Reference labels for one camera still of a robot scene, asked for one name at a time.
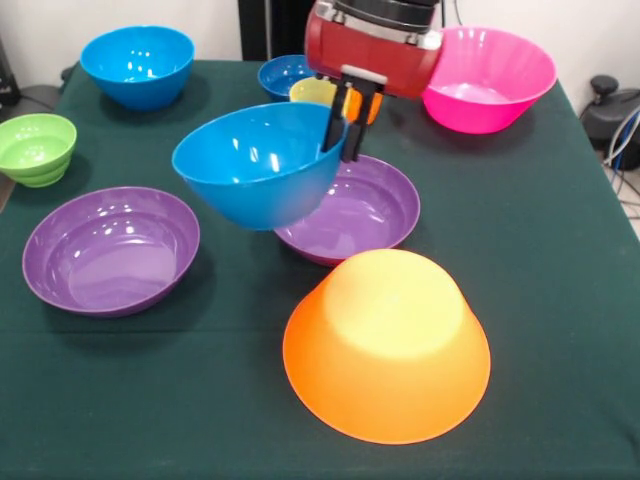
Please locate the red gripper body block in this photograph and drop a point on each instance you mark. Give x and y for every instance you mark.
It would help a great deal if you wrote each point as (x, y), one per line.
(370, 60)

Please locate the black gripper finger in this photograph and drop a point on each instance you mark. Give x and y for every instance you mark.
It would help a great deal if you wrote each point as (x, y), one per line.
(336, 120)
(361, 130)

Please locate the purple shallow bowl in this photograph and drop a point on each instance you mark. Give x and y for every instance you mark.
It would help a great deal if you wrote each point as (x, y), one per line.
(110, 260)
(375, 210)

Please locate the light blue bowl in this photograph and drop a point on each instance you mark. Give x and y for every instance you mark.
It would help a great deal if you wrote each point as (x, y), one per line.
(137, 65)
(250, 200)

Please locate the large orange bowl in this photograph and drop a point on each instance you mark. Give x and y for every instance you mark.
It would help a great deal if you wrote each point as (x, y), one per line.
(385, 375)

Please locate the orange cup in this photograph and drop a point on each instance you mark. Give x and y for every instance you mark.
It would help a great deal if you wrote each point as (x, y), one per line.
(353, 107)

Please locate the yellow cup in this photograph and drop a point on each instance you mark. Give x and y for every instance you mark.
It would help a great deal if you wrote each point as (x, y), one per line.
(310, 92)

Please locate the small dark blue bowl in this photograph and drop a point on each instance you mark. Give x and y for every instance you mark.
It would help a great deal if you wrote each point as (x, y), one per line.
(275, 75)

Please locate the large pink bowl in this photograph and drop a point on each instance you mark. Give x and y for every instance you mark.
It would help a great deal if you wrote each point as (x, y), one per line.
(490, 100)

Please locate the small green bowl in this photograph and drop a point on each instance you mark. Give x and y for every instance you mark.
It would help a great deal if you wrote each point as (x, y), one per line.
(35, 150)

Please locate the dark green tablecloth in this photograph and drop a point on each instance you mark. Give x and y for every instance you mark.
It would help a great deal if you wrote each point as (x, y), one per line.
(125, 400)

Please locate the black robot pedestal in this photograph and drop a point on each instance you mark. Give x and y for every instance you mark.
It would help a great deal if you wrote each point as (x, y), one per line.
(260, 30)

